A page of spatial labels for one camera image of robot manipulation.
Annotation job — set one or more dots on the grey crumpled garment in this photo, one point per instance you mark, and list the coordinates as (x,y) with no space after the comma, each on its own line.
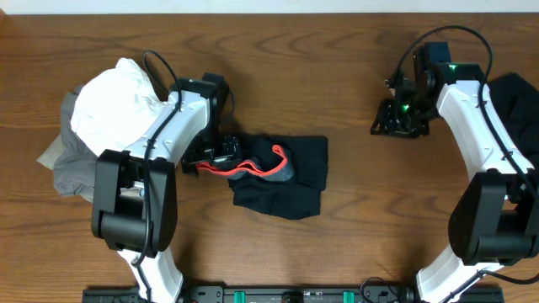
(71,161)

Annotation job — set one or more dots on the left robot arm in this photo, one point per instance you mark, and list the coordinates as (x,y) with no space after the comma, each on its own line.
(135,207)

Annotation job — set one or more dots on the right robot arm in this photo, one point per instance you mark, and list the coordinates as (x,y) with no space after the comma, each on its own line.
(495,222)

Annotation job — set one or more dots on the white crumpled garment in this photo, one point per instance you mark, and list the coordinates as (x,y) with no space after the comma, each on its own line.
(115,108)

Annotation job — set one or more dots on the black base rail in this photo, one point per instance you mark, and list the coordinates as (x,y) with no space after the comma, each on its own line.
(217,294)

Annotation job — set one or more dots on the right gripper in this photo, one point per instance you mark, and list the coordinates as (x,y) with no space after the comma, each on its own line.
(390,126)

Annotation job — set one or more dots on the black leggings with red waistband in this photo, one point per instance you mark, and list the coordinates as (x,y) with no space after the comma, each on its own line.
(282,176)

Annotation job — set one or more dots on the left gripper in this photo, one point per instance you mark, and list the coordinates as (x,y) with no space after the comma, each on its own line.
(225,152)

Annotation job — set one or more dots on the black garment at right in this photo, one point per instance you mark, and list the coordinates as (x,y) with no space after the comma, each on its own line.
(516,102)

